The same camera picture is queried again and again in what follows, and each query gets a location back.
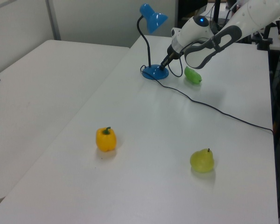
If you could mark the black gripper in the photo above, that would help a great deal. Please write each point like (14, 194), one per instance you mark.
(173, 53)

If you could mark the blue gooseneck desk lamp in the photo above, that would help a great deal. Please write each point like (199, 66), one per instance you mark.
(154, 72)

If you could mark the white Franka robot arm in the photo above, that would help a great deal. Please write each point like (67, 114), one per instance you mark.
(193, 30)

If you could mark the green toy cucumber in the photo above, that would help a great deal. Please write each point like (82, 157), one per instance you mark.
(192, 75)

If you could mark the thin black pole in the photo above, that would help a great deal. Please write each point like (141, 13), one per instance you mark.
(216, 9)

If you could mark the yellow toy bell pepper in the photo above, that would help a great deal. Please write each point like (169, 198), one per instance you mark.
(106, 142)

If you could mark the black clamp stand pole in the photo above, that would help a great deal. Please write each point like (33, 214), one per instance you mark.
(264, 44)

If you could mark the yellow-green toy pear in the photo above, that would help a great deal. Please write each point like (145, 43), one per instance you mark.
(201, 162)

